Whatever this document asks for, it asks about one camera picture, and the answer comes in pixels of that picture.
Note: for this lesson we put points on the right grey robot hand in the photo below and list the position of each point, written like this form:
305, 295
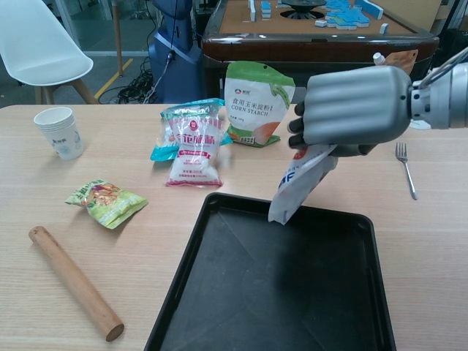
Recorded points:
358, 106

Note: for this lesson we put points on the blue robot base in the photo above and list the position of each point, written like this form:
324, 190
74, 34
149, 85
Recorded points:
175, 66

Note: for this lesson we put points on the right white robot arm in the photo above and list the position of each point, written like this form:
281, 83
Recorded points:
446, 98

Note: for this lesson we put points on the pink white sugar bag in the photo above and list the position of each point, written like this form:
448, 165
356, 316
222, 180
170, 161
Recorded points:
195, 157

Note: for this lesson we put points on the black baking tray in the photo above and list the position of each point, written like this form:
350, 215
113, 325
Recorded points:
270, 285

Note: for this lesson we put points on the green snack packet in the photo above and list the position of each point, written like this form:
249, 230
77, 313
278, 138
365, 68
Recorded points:
109, 203

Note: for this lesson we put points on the orange spouted sauce pouch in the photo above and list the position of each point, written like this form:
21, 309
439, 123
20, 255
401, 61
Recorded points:
404, 60

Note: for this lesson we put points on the metal fork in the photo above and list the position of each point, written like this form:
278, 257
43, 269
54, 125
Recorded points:
406, 168

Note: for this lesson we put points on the white blue mahjong tile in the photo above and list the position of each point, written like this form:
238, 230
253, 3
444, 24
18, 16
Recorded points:
321, 23
384, 28

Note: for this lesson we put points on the dark wood mahjong table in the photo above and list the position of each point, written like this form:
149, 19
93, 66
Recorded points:
292, 45

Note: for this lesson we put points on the blue mahjong tile pile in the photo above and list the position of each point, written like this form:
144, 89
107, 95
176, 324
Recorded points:
347, 16

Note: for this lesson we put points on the green white corn starch pouch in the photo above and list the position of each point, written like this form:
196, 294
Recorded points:
252, 106

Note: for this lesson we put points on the black mahjong table dome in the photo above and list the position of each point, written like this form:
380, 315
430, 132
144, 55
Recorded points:
303, 8

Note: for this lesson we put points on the teal clear food bag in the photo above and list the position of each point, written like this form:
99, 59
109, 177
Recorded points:
161, 150

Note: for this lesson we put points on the wooden pole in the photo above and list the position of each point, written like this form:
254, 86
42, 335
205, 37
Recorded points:
117, 40

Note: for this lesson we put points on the white paper cup stack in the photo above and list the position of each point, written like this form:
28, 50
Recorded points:
62, 135

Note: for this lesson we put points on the white chair wooden legs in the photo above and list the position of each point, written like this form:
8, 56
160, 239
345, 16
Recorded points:
40, 47

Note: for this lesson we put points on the wooden rolling pin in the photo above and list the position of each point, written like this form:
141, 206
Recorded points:
73, 281

